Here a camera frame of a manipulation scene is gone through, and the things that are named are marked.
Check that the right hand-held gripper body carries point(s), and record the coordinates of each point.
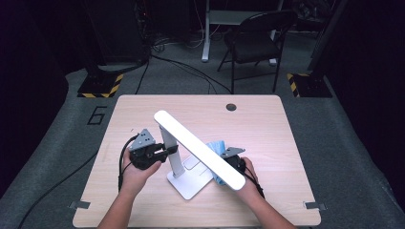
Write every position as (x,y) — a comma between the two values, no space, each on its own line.
(234,152)

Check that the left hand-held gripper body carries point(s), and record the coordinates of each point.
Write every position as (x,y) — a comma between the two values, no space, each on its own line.
(143,141)

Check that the light blue cloth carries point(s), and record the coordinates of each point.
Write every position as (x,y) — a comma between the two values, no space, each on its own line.
(216,148)

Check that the white desk lamp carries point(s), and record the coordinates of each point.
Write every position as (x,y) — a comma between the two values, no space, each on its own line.
(197,146)

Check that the person's left hand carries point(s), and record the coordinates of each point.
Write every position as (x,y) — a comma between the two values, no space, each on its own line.
(135,179)

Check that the person's right hand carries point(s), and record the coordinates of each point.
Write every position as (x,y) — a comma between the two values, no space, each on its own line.
(253,187)

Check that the black stand with striped base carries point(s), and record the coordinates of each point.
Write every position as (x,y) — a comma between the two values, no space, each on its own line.
(98,86)
(313,86)

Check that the grey tape piece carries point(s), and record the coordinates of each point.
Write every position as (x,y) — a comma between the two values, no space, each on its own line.
(79,204)
(315,205)

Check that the black folding chair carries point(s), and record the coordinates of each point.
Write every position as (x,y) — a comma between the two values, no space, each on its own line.
(254,47)

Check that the dark cabinet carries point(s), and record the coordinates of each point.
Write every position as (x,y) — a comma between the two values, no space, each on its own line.
(121,31)

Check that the white desk frame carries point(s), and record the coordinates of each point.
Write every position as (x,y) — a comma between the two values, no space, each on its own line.
(206,38)

